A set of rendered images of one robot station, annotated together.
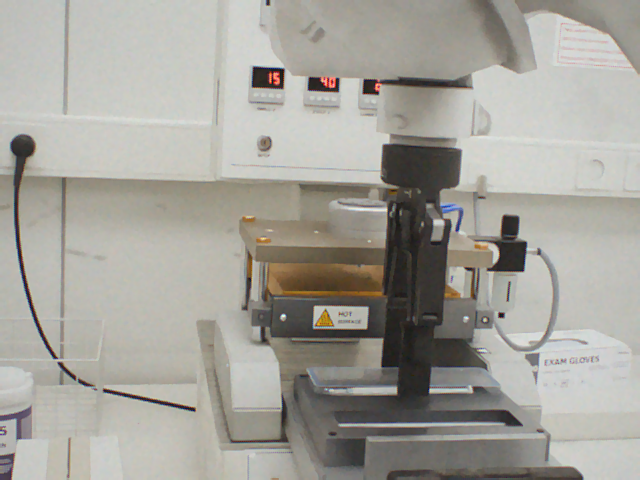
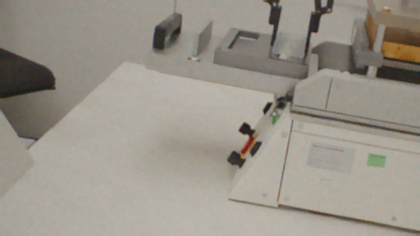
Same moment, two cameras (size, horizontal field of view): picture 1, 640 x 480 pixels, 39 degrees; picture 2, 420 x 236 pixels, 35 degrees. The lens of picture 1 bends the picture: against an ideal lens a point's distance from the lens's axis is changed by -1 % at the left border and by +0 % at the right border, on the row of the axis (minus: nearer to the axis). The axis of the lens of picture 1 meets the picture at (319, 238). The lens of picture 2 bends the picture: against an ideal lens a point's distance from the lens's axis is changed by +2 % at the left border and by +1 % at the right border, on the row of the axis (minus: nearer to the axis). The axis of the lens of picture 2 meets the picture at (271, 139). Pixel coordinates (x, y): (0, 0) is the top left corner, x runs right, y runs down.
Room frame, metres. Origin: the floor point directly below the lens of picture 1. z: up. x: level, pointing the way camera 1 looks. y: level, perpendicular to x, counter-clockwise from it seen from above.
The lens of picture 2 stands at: (1.09, -1.25, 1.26)
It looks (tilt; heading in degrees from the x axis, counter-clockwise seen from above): 21 degrees down; 102
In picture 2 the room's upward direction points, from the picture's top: 10 degrees clockwise
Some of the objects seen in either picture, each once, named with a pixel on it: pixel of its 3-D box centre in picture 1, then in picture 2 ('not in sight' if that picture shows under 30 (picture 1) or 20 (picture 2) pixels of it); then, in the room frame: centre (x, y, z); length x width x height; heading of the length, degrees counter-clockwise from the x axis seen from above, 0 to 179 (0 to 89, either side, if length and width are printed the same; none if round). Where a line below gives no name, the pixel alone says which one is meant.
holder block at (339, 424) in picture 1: (413, 414); (266, 52); (0.80, -0.10, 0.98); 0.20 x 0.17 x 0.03; 101
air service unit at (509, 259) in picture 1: (491, 267); not in sight; (1.23, -0.24, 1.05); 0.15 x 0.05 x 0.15; 101
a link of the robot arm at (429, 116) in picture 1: (437, 115); not in sight; (0.86, -0.11, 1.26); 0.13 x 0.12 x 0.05; 101
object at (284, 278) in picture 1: (364, 269); (416, 32); (1.06, -0.06, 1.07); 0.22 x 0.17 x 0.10; 101
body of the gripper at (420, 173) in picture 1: (418, 192); not in sight; (0.84, -0.09, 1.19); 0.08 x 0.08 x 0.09
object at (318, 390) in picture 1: (402, 387); (289, 49); (0.84, -0.09, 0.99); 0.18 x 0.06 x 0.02; 101
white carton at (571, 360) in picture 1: (557, 360); not in sight; (1.52, -0.43, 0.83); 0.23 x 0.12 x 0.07; 113
